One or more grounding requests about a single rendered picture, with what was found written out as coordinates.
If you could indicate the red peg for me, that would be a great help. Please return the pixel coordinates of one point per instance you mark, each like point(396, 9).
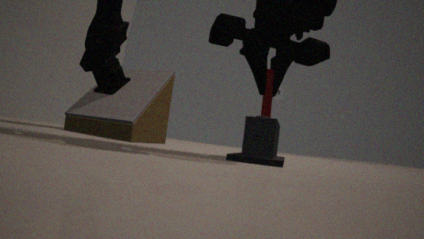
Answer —
point(267, 98)

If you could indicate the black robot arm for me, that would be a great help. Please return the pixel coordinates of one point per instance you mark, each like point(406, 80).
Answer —
point(107, 32)

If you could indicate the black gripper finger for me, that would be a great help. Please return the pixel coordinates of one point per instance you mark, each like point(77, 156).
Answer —
point(256, 52)
point(280, 64)

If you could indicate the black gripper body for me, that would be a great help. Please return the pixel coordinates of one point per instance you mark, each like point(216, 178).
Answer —
point(227, 27)

